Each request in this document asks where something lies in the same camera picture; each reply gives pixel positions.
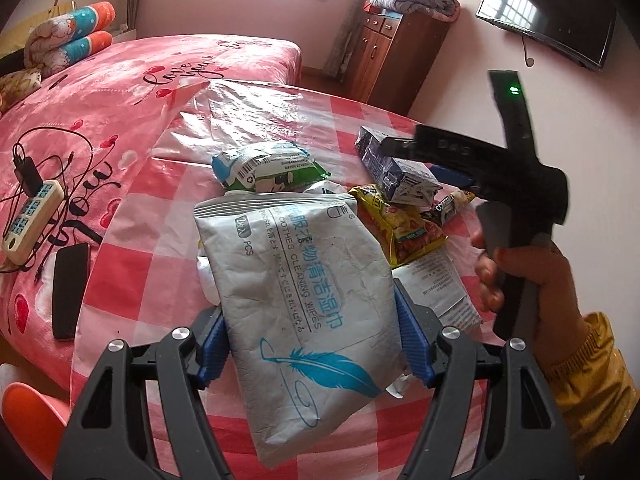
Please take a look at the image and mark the yellow headboard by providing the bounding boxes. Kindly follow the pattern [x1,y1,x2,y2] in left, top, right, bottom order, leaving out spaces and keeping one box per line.
[0,0,66,56]

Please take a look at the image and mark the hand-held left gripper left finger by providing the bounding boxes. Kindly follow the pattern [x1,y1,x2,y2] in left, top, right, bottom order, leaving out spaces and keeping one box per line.
[52,305,236,480]

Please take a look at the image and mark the yellow snack wrapper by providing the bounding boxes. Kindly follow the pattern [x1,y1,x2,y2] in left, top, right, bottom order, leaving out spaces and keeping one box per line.
[347,185,448,268]

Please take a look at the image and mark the black charging cable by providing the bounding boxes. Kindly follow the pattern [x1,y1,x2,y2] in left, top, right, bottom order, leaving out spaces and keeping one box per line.
[0,127,123,286]

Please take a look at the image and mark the dark blue carton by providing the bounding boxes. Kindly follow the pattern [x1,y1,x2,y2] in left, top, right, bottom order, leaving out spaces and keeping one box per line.
[355,126,443,206]

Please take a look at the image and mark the green white snack packet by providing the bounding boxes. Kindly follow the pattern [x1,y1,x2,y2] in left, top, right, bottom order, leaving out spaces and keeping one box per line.
[211,141,332,196]

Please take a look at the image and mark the dark snack wrapper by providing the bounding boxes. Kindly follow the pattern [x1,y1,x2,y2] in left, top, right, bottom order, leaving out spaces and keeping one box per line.
[420,190,476,228]

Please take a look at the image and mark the beige power strip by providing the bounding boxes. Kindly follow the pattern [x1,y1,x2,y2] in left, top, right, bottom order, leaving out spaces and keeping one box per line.
[2,179,67,265]

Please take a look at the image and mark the person's right forearm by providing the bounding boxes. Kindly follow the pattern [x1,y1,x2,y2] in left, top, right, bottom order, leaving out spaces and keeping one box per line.
[542,312,626,476]

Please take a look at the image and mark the person's right hand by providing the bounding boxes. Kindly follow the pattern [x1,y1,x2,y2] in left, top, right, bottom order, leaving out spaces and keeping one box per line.
[474,241,585,373]

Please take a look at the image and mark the bed with pink sheet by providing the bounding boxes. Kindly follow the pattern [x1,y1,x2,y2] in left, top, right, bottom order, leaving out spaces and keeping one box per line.
[0,35,303,391]

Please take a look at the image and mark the white printed packet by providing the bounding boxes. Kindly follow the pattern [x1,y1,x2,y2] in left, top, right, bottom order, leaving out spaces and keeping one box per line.
[391,247,485,333]

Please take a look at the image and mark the folded patterned blanket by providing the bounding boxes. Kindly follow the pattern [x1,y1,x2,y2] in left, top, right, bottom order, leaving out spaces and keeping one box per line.
[362,0,461,22]

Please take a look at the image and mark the beige floral pillow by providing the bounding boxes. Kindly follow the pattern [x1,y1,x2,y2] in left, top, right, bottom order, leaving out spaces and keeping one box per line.
[0,67,43,113]

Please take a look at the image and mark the black smartphone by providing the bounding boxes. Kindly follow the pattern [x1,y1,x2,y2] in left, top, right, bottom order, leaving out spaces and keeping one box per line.
[52,242,92,341]

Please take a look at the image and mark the grey wet wipes packet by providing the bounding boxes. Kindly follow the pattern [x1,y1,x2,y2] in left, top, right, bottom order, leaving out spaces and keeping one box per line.
[194,191,416,471]

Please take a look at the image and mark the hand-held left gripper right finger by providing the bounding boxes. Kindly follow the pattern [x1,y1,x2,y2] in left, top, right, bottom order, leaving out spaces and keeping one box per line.
[392,282,581,480]

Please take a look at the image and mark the teal and orange folded quilt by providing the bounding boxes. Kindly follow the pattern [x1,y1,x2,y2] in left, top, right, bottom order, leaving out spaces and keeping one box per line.
[22,2,116,78]

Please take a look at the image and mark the red checkered plastic tablecloth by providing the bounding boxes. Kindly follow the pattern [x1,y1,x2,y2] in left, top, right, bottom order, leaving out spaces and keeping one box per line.
[70,80,506,480]

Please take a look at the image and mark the black wall television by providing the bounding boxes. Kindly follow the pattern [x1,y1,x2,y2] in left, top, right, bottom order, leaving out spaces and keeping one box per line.
[475,0,618,72]

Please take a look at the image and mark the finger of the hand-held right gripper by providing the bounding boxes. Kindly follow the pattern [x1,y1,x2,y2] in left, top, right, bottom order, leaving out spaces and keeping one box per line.
[379,125,506,162]
[429,161,479,189]

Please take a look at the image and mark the black charger adapter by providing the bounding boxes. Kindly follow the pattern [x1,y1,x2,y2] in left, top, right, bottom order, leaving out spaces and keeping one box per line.
[12,155,43,196]

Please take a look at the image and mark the brown wooden cabinet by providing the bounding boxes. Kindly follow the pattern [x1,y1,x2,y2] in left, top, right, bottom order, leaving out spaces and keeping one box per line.
[345,7,451,116]

